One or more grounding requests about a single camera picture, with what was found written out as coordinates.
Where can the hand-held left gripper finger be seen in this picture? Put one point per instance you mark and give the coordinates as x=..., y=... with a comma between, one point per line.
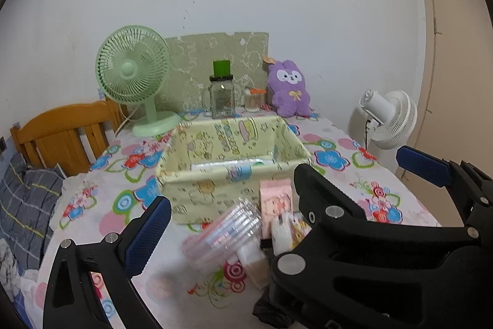
x=148, y=232

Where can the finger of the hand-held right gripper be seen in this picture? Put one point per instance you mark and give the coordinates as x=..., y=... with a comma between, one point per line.
x=312, y=194
x=423, y=165

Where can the pink cartoon packet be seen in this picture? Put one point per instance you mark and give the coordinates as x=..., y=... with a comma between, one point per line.
x=275, y=198

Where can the white item with yellow print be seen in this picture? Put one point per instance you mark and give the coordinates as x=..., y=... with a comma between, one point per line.
x=283, y=234

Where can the yellow cartoon fabric storage box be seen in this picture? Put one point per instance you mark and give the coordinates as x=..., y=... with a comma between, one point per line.
x=192, y=198

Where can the clear plastic pouch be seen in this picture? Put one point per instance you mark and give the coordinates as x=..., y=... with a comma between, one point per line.
x=219, y=240

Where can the floral blanket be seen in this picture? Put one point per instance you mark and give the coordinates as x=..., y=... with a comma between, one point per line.
x=173, y=275

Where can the white standing fan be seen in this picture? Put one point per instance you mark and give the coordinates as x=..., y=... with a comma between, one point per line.
x=396, y=121

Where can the clear plastic sleeve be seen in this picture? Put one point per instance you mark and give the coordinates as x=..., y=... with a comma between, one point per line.
x=231, y=164

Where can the purple plush bunny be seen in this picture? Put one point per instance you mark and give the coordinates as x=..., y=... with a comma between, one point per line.
x=289, y=94

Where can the beige door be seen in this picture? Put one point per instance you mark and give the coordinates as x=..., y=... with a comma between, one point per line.
x=454, y=63

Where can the cotton swab jar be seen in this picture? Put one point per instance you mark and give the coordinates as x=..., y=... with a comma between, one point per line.
x=255, y=99

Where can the grey plaid pillow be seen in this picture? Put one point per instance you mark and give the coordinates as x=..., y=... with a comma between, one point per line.
x=27, y=205

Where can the glass jar with green cap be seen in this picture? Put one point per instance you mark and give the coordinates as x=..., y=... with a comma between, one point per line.
x=221, y=97

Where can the white bedding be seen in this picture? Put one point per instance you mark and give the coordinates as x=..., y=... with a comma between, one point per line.
x=11, y=267

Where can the wooden bed headboard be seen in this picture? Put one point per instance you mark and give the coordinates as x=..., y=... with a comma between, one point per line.
x=50, y=128

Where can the green desk fan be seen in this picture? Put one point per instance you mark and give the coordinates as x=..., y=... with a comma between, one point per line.
x=129, y=69

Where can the cartoon print cardboard sheet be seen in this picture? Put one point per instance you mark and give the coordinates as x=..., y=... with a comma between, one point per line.
x=200, y=51

